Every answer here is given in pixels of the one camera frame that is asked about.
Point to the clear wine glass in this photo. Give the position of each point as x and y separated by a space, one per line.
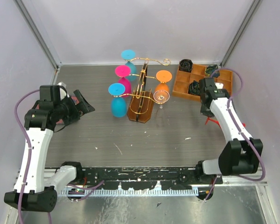
161 97

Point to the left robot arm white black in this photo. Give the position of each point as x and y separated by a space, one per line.
31 192

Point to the red wine glass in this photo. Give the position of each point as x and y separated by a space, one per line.
214 122

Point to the rear blue wine glass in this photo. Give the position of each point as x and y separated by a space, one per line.
128 55

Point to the dark rolled cloth rear left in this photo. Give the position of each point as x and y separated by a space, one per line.
186 65

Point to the orange wine glass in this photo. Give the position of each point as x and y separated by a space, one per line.
163 76

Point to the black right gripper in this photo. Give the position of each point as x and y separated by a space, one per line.
206 112

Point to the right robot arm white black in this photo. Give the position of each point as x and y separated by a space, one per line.
242 153

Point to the colourful packet under left gripper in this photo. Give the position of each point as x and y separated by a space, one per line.
73 103

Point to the white slotted cable duct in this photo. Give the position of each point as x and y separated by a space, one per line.
157 191

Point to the gold wire glass rack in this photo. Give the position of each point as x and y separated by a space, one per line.
140 101

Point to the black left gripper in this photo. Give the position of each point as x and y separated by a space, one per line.
83 107

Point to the dark rolled cloth front left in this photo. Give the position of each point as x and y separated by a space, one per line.
194 88

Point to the front blue wine glass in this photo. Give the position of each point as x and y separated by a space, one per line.
118 104

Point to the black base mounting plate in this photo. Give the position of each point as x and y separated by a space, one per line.
140 178

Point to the pink wine glass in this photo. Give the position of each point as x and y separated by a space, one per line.
122 72

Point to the dark rolled cloth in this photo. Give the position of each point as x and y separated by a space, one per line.
210 69
186 65
194 88

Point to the blue wine glass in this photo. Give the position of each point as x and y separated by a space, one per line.
118 104
128 55

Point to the dark rolled cloth rear right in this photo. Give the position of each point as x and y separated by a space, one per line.
210 69

